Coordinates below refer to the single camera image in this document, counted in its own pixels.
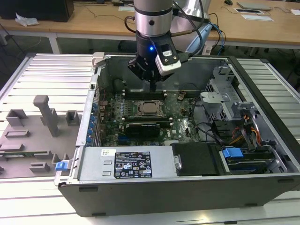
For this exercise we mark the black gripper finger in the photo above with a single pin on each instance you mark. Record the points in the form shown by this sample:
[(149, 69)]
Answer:
[(162, 78), (138, 68)]

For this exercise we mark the metal locking lever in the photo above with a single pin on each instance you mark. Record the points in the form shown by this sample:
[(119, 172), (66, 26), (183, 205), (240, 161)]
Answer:
[(150, 116), (150, 102)]

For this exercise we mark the silver CPU plate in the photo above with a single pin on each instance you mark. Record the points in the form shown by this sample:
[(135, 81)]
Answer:
[(149, 109)]

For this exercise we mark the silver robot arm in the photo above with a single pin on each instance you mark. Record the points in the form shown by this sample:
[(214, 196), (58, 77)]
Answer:
[(152, 23)]

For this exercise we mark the CPU socket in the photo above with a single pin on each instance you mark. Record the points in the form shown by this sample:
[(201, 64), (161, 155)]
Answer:
[(138, 115)]

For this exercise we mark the coin cell battery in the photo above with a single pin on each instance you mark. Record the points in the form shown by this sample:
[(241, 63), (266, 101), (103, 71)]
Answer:
[(181, 96)]

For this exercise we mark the white paper sheet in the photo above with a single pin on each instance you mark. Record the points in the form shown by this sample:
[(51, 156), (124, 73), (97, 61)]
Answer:
[(126, 9), (257, 17)]

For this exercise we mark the black power adapter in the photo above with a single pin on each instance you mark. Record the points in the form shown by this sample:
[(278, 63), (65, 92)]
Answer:
[(118, 4)]

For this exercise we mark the green motherboard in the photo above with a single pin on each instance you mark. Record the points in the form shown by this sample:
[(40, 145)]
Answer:
[(180, 131)]

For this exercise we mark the black expansion card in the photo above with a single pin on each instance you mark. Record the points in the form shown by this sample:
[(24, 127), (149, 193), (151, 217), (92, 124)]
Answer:
[(143, 131)]

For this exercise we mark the metal drive cage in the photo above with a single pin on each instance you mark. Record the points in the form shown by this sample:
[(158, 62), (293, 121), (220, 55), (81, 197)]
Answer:
[(215, 98)]

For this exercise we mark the black plastic shroud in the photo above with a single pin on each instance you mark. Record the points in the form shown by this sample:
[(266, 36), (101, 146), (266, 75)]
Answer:
[(197, 159)]

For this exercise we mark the black computer mouse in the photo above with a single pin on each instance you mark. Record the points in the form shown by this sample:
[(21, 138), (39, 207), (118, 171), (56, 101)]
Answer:
[(228, 2)]

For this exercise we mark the wooden desk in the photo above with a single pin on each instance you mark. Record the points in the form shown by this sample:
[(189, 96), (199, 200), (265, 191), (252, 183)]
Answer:
[(246, 30)]

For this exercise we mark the blue disk carrier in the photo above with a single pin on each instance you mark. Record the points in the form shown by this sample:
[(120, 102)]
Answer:
[(232, 153)]

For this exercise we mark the silver power supply unit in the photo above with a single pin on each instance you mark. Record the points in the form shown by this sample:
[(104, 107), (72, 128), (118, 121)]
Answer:
[(93, 164)]

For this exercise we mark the white framed tablet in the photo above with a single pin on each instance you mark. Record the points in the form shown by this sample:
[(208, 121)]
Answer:
[(248, 10)]

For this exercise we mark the black computer tower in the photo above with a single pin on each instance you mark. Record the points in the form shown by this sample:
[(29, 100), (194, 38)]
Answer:
[(35, 9)]

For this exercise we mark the grey laptop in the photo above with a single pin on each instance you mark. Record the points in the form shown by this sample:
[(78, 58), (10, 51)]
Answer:
[(254, 5)]

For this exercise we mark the dark grey PC case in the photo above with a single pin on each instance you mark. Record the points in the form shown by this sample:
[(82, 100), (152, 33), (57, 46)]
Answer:
[(164, 197)]

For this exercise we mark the crumpled white paper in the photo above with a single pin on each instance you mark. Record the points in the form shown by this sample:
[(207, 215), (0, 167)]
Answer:
[(25, 21)]

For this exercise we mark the blue case latch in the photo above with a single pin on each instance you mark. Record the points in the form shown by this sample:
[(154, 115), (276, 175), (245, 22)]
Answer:
[(60, 166)]

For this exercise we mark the grey parts rack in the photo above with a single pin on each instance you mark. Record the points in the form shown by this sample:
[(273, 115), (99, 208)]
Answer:
[(30, 140)]

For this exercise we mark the green RAM stick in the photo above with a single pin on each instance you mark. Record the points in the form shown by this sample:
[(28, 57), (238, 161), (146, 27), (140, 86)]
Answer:
[(23, 154)]

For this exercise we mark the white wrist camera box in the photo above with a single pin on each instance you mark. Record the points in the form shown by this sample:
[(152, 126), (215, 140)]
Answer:
[(167, 68)]

